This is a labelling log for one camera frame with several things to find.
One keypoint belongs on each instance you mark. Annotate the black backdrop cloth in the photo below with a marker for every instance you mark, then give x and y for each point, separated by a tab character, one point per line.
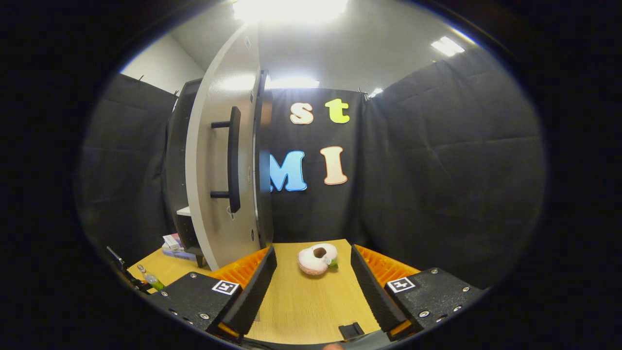
437	170

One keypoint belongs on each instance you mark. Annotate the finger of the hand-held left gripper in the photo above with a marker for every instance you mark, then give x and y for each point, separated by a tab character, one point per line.
143	288

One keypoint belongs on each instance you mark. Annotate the white cabinet door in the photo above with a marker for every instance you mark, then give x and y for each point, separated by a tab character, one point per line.
209	160

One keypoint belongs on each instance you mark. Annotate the blue book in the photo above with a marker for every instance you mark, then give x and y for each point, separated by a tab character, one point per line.
177	254

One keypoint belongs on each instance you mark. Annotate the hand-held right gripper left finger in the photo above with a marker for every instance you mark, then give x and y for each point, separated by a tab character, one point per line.
252	291

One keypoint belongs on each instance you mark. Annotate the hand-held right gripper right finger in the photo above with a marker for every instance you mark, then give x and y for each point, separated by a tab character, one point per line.
371	291

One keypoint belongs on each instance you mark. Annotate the white cabinet shelf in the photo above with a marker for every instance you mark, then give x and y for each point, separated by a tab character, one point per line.
183	211

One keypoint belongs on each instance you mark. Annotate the small white box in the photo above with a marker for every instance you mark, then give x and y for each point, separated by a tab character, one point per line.
171	240

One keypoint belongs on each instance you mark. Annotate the pink plush toy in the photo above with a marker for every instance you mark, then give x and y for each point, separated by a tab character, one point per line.
313	262

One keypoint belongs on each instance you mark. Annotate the small green bottle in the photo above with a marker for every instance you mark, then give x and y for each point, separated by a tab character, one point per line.
154	281

